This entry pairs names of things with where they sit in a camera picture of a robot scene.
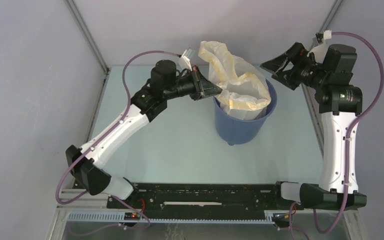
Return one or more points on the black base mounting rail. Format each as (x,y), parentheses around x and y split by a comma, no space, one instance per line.
(219,201)

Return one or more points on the translucent yellowish plastic trash bag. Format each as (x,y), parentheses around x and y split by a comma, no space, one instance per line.
(245,93)

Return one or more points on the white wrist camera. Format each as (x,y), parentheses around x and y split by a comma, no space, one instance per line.
(320,45)
(185,59)

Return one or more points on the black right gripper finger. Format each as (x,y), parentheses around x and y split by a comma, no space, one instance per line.
(293,55)
(288,77)

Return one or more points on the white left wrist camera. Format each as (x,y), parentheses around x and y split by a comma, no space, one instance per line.
(185,59)

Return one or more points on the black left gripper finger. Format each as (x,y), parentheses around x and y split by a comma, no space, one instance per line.
(202,83)
(203,94)

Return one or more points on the grey slotted cable duct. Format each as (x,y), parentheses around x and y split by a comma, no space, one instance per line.
(130,217)

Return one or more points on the left aluminium frame post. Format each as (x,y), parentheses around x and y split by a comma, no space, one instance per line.
(85,31)

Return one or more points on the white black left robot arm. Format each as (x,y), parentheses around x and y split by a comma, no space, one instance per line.
(88,163)

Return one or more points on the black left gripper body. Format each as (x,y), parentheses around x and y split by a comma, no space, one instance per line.
(187,85)

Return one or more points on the aluminium frame post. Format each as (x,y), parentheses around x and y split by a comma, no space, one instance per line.
(336,6)
(85,31)

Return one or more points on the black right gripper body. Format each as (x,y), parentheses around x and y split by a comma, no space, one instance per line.
(309,73)

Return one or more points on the blue plastic trash bin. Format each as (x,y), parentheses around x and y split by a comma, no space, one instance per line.
(236,131)

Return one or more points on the right aluminium frame post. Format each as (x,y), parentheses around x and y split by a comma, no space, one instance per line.
(336,6)

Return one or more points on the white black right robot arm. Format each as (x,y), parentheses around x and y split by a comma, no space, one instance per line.
(339,105)

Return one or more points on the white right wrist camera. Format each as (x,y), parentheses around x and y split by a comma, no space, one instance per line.
(320,45)

